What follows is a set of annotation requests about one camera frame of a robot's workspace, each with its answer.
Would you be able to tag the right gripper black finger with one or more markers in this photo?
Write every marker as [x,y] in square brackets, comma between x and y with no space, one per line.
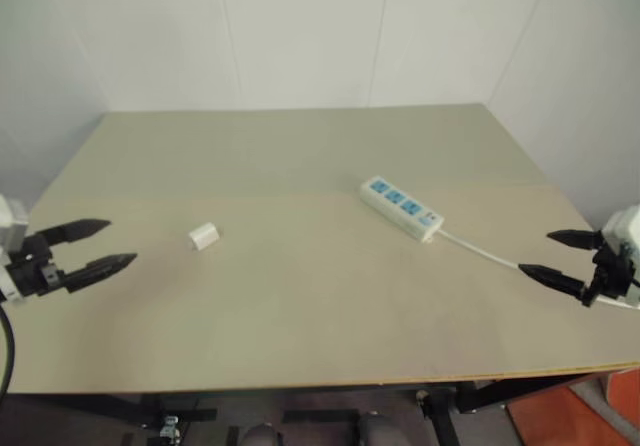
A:
[550,276]
[575,239]

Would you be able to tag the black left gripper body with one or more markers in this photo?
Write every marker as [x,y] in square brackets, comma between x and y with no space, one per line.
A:
[31,272]

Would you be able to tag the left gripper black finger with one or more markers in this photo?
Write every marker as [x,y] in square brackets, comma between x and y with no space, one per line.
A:
[100,268]
[75,229]

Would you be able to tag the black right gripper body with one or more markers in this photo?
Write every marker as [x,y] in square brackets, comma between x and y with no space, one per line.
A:
[611,273]

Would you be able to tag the white plug adapter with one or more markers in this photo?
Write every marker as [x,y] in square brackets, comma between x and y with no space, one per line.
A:
[203,236]

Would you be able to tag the white power strip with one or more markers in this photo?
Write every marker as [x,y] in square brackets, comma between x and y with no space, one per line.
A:
[400,206]

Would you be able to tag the orange red box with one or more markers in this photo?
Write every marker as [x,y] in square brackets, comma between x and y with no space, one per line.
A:
[625,391]

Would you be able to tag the small white blue clamp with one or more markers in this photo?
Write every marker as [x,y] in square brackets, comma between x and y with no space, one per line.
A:
[170,425]

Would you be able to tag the dark rounded shape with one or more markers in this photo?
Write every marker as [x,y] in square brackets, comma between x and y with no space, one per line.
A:
[260,435]

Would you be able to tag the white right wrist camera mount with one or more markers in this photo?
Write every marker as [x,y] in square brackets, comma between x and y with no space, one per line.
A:
[625,226]

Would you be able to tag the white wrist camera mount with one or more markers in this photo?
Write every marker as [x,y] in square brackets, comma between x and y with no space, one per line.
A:
[10,223]
[625,226]

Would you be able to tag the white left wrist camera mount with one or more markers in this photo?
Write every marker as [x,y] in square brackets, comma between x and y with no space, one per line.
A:
[10,223]

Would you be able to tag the black metal table frame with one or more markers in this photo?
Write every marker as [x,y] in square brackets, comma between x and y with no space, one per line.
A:
[444,408]

